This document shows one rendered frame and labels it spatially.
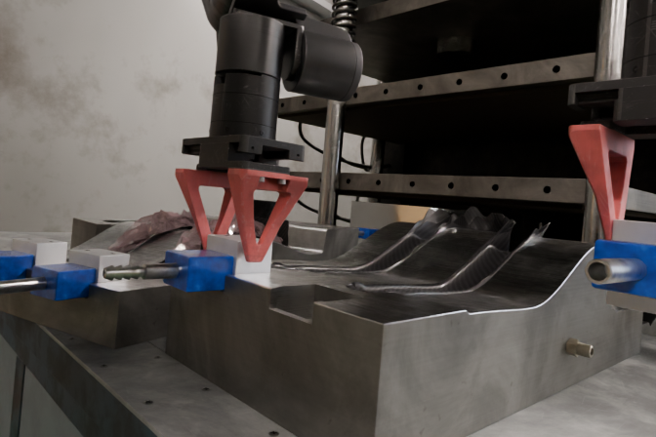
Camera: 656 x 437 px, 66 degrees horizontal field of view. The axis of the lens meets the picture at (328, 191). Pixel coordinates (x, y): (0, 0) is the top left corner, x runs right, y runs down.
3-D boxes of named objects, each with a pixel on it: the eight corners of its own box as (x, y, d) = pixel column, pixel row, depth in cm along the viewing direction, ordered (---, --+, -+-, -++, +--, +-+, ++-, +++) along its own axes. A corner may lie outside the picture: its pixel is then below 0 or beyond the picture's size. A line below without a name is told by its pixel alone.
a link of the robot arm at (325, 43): (213, 15, 51) (236, -60, 45) (314, 40, 56) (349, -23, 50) (218, 106, 45) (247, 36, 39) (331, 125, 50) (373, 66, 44)
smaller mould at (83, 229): (93, 258, 100) (96, 223, 100) (69, 249, 111) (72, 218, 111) (185, 257, 113) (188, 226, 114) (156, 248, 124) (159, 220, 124)
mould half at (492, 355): (370, 484, 28) (390, 243, 28) (164, 353, 47) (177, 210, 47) (640, 352, 62) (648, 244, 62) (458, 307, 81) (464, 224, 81)
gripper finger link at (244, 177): (254, 254, 47) (263, 154, 47) (303, 265, 42) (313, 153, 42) (187, 254, 42) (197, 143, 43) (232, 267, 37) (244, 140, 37)
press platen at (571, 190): (593, 204, 96) (594, 178, 97) (260, 184, 177) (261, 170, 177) (685, 218, 147) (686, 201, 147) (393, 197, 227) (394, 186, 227)
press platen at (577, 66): (602, 75, 97) (604, 50, 97) (266, 114, 177) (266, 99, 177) (691, 134, 147) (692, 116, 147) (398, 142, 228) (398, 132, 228)
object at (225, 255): (112, 318, 34) (120, 240, 35) (89, 302, 38) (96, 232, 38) (267, 303, 43) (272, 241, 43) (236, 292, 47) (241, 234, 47)
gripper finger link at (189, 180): (230, 248, 50) (238, 154, 50) (273, 258, 45) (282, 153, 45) (165, 248, 45) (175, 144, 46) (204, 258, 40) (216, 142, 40)
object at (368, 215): (425, 278, 122) (430, 207, 122) (347, 261, 142) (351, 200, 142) (520, 271, 156) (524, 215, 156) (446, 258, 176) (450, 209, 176)
